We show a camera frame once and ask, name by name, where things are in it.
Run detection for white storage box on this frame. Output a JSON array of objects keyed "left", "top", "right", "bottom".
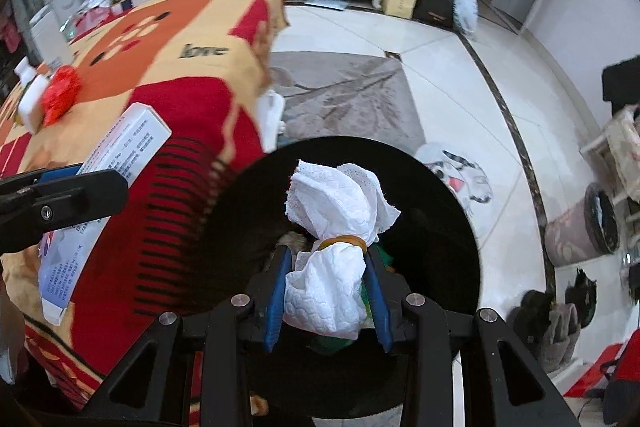
[{"left": 30, "top": 4, "right": 73, "bottom": 68}]

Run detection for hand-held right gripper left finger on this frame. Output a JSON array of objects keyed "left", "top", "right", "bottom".
[{"left": 82, "top": 244, "right": 296, "bottom": 427}]

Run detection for tan rubber band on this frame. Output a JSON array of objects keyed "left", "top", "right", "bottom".
[{"left": 317, "top": 234, "right": 368, "bottom": 253}]

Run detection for grey patterned rug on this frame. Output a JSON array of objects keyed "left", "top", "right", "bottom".
[{"left": 267, "top": 52, "right": 426, "bottom": 158}]

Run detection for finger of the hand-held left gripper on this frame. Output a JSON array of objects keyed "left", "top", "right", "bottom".
[
  {"left": 0, "top": 172, "right": 129, "bottom": 254},
  {"left": 0, "top": 165, "right": 83, "bottom": 202}
]

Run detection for printed white plastic bag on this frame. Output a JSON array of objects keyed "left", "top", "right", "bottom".
[{"left": 415, "top": 143, "right": 493, "bottom": 220}]

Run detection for black box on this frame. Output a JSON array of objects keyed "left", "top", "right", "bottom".
[{"left": 412, "top": 0, "right": 458, "bottom": 28}]

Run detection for dark furniture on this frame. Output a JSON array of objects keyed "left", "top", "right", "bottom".
[{"left": 601, "top": 56, "right": 640, "bottom": 104}]

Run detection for black slipper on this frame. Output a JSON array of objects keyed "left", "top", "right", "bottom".
[{"left": 565, "top": 268, "right": 598, "bottom": 328}]

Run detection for red orange printed blanket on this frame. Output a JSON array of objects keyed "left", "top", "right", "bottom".
[{"left": 0, "top": 0, "right": 291, "bottom": 410}]

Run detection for crumpled red wrapper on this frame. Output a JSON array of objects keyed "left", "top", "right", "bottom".
[{"left": 42, "top": 66, "right": 83, "bottom": 128}]

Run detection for grey slippers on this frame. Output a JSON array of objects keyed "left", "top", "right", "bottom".
[{"left": 540, "top": 302, "right": 583, "bottom": 373}]

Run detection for white plastic object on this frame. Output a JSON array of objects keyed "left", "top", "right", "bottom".
[{"left": 257, "top": 89, "right": 286, "bottom": 152}]

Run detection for black round trash bin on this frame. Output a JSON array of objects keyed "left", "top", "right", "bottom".
[{"left": 192, "top": 136, "right": 483, "bottom": 420}]

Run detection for white blue carton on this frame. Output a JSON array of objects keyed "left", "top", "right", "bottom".
[{"left": 39, "top": 102, "right": 173, "bottom": 327}]

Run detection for brown paper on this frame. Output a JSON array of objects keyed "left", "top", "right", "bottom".
[{"left": 277, "top": 232, "right": 311, "bottom": 253}]

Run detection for white chair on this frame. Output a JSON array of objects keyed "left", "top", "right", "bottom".
[{"left": 580, "top": 104, "right": 640, "bottom": 202}]

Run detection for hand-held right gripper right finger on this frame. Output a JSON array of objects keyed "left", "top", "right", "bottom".
[{"left": 362, "top": 249, "right": 583, "bottom": 427}]

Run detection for pink bag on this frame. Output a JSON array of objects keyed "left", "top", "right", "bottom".
[{"left": 65, "top": 4, "right": 133, "bottom": 38}]

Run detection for white pill bottle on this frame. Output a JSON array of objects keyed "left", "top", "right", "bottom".
[{"left": 14, "top": 57, "right": 53, "bottom": 134}]

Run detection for white tissue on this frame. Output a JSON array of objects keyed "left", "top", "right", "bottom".
[{"left": 282, "top": 159, "right": 402, "bottom": 340}]

